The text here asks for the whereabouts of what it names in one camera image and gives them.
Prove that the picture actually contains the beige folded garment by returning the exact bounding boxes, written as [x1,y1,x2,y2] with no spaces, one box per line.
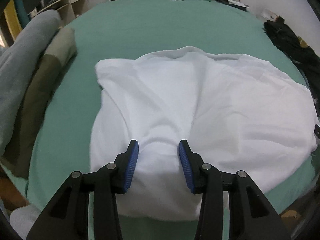
[1,27,77,179]

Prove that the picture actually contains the beige wooden desk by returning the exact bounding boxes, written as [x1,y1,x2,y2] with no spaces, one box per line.
[27,0,88,27]

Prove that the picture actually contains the white large shirt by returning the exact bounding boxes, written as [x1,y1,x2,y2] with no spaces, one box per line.
[89,47,319,221]

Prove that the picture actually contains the grey folded garment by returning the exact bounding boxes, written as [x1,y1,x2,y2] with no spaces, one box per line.
[1,10,61,155]

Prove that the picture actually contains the black clothes pile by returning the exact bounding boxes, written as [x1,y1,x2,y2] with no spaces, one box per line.
[262,16,320,91]

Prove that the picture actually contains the teal and yellow curtain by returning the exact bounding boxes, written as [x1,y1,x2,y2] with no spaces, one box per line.
[4,0,29,41]

